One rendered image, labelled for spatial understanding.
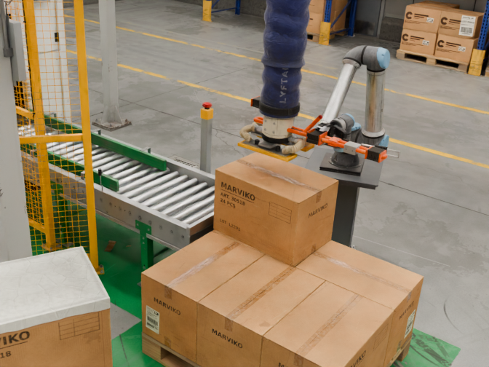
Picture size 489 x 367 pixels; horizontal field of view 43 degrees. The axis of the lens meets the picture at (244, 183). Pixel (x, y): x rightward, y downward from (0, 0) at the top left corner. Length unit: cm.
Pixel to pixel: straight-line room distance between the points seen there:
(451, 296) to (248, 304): 178
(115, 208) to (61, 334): 179
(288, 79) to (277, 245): 92
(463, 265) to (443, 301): 55
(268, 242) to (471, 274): 182
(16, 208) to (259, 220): 136
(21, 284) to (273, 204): 147
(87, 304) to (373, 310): 150
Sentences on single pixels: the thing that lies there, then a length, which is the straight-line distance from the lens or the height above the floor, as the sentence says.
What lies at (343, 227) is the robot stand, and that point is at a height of 33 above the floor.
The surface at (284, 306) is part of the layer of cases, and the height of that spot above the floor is 54.
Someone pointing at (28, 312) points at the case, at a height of 102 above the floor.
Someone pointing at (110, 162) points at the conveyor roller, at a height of 55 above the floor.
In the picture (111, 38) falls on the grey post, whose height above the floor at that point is 96.
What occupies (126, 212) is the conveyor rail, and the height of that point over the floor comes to 51.
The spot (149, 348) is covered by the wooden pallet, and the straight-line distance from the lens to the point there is 363.
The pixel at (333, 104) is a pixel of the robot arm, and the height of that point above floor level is 130.
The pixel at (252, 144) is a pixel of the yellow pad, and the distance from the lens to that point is 346.
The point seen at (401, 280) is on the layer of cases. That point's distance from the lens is 351.
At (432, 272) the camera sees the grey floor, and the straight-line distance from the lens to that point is 469.
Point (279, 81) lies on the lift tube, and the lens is 328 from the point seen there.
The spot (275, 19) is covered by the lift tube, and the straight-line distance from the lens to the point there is 322.
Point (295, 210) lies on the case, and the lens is 330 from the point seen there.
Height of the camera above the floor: 242
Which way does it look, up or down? 25 degrees down
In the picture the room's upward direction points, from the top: 3 degrees clockwise
